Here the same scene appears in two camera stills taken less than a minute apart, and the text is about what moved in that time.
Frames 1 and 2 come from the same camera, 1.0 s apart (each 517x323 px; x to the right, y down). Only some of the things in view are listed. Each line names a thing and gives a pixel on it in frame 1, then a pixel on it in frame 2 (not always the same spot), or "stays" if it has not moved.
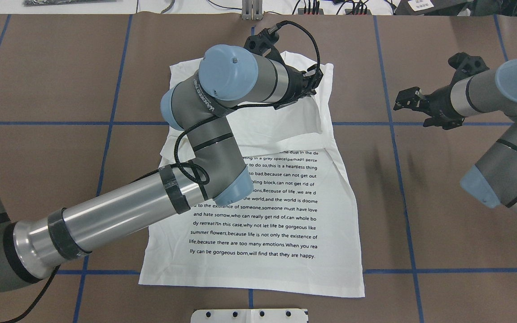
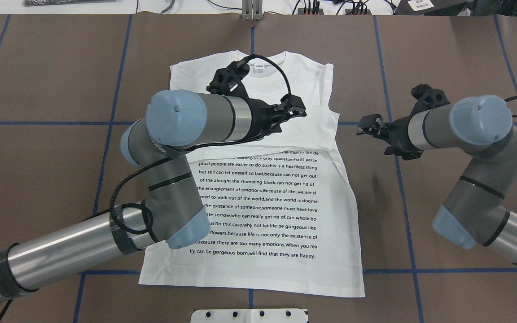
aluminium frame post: x=252 y=10 stays
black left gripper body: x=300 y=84 → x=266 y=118
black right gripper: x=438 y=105 → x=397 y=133
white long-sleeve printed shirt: x=293 y=233 stays
